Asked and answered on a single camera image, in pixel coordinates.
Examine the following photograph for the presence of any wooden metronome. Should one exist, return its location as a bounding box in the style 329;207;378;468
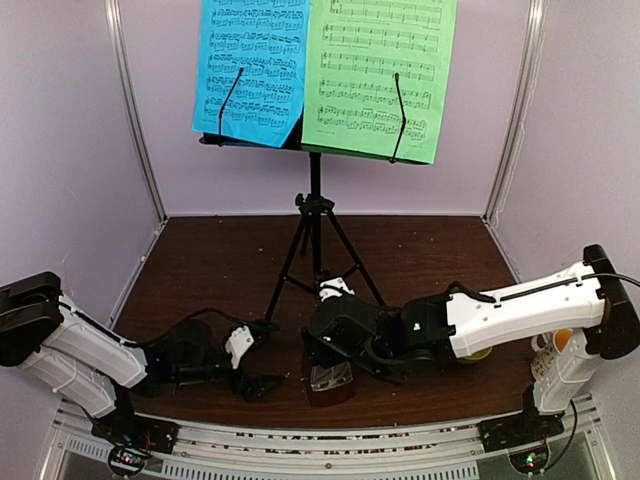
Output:
301;353;355;408

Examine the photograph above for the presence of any black music stand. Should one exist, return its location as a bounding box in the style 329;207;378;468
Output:
200;67;407;322

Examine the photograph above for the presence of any green sheet music page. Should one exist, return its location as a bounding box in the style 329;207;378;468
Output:
301;0;458;165

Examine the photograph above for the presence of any blue sheet music page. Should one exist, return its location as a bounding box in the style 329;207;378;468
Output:
192;0;310;148

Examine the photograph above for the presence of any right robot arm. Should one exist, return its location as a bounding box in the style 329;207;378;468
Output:
302;244;639;442

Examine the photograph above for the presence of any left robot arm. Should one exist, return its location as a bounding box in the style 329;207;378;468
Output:
1;271;284;444

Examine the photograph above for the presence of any lime green bowl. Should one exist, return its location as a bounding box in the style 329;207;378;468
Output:
457;347;493;365

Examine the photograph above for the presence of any white patterned mug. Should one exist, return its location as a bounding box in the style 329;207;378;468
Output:
530;329;586;384

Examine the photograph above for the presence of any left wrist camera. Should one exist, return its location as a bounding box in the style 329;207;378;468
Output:
224;326;255;370

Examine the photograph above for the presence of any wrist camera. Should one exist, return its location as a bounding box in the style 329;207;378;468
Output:
224;326;255;370
317;270;355;302

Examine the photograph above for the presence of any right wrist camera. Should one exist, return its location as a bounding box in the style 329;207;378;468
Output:
317;270;355;302

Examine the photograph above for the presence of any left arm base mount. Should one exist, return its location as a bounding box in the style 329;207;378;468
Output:
83;393;179;479

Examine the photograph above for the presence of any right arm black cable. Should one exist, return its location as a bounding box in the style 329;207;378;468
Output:
444;269;640;306

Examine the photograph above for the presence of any front aluminium rail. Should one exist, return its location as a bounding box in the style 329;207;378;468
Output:
49;394;616;480

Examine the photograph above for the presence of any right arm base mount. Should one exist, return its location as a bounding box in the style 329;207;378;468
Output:
478;388;564;476

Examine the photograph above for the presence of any right aluminium frame post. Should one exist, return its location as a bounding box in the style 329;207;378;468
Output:
484;0;548;229

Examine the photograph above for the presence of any aluminium frame post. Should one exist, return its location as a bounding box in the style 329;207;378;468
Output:
484;0;548;229
104;0;168;226

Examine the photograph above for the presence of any left aluminium frame post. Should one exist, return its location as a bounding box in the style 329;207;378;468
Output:
104;0;168;226

